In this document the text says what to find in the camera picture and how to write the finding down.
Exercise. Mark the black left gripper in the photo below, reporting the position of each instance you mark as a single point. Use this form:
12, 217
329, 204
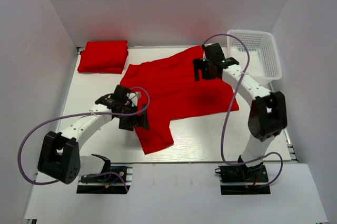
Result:
129, 125

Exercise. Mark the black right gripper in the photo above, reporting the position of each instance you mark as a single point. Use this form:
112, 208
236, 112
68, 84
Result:
199, 63

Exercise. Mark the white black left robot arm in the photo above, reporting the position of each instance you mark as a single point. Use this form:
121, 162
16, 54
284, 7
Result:
60, 154

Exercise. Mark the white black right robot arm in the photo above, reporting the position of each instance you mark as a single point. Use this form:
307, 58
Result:
267, 117

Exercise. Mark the folded red t shirt stack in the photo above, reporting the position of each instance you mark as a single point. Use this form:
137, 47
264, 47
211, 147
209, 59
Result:
106, 57

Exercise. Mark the white perforated plastic basket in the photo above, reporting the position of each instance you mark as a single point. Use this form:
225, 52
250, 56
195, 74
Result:
264, 65

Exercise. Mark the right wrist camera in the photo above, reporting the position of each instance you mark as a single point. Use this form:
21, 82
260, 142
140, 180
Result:
213, 52

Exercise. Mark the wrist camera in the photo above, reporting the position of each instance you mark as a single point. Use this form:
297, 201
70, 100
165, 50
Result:
121, 94
213, 52

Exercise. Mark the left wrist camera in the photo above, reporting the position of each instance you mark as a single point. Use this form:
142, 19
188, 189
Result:
121, 94

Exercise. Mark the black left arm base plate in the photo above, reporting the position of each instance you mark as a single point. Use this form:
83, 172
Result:
117, 182

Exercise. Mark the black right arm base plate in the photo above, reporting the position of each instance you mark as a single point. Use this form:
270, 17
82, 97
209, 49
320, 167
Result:
237, 180

